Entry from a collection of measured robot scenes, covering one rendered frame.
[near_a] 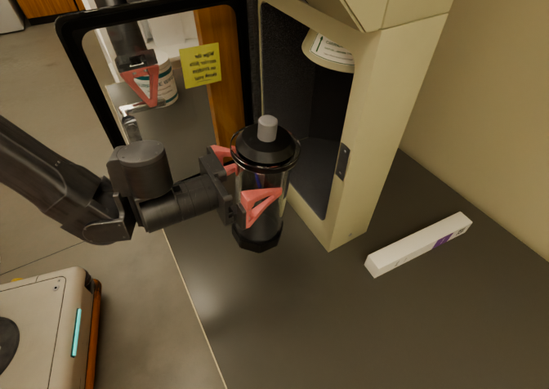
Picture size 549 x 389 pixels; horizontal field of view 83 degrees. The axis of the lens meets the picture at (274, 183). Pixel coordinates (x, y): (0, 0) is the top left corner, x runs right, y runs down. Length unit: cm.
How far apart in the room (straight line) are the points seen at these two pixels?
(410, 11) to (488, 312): 57
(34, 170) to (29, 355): 119
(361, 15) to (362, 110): 13
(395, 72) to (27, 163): 46
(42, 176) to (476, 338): 73
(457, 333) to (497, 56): 56
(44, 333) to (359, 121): 142
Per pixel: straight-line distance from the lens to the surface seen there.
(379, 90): 45
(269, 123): 44
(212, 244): 73
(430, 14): 45
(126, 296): 184
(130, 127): 63
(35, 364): 156
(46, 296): 167
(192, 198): 46
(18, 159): 45
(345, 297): 67
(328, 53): 52
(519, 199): 90
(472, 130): 89
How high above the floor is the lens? 154
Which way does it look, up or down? 47 degrees down
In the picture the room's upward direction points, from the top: straight up
